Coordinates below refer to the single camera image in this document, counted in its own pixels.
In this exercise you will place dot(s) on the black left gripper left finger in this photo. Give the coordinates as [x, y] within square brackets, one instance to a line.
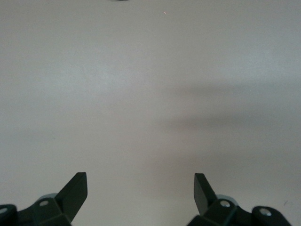
[70, 197]

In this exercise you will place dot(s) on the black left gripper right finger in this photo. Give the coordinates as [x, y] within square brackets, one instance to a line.
[202, 195]

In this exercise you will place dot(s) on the dark round object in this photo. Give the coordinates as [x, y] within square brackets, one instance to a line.
[120, 0]

